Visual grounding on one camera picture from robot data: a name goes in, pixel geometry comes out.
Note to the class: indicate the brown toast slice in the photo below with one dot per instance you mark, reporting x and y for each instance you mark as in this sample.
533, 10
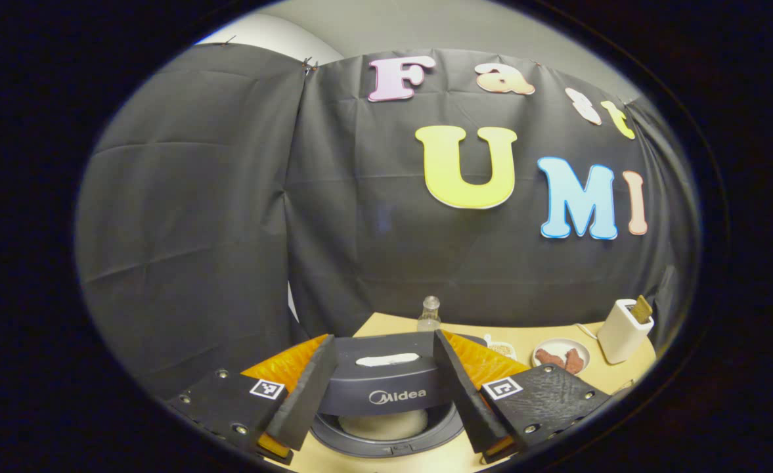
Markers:
642, 309

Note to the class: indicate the brown meat piece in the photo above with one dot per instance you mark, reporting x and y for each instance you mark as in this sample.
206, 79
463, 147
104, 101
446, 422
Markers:
574, 360
549, 358

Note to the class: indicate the black backdrop cloth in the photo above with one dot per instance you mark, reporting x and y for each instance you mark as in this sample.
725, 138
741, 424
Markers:
333, 217

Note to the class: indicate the white divided grain dish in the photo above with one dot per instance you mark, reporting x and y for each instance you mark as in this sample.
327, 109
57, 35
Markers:
501, 347

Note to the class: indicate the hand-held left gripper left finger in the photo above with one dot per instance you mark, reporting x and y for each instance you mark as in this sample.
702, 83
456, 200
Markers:
307, 394

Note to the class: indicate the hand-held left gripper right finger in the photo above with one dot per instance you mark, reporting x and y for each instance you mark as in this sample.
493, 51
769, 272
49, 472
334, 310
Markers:
460, 394

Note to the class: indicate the white toaster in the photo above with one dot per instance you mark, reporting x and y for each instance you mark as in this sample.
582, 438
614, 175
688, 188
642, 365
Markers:
619, 335

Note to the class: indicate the white round plate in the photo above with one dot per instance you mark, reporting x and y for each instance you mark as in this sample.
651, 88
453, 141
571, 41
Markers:
560, 344

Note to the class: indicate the small glass bottle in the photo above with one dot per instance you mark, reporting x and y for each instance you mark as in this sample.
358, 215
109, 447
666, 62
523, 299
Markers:
429, 314

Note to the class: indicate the grey rice cooker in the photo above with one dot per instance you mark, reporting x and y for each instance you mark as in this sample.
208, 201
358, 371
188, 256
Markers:
386, 387

